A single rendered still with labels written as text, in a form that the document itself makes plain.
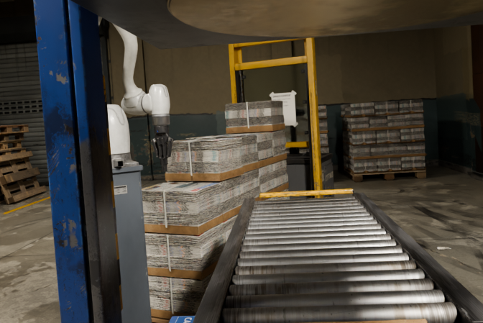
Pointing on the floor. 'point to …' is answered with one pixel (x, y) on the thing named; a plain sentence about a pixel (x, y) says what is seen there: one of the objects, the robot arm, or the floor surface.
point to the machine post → (77, 158)
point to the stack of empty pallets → (11, 141)
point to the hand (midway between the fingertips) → (164, 165)
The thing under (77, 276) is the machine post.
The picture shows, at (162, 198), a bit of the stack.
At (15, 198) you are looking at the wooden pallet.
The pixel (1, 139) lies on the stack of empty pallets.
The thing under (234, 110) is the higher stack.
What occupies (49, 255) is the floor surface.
